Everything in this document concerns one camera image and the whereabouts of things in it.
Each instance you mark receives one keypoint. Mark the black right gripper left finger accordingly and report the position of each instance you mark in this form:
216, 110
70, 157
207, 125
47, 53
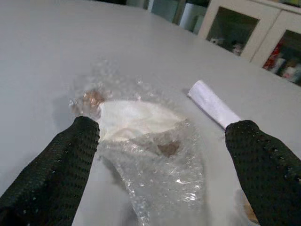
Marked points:
54, 179

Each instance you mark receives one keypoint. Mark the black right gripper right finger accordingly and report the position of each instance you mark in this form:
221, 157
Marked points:
268, 174

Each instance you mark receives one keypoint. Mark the clear bubble wrap bag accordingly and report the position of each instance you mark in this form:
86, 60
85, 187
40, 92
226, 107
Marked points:
164, 179

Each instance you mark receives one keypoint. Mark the brown cardboard piece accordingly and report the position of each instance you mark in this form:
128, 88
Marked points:
248, 209

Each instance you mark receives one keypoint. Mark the white rolled paper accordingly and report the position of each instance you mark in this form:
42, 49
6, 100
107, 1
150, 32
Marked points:
211, 103

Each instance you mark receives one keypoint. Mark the white glass-door cabinet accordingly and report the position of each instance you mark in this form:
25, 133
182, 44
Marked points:
268, 21

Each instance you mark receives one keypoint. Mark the white box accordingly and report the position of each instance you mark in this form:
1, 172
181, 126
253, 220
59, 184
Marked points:
192, 16

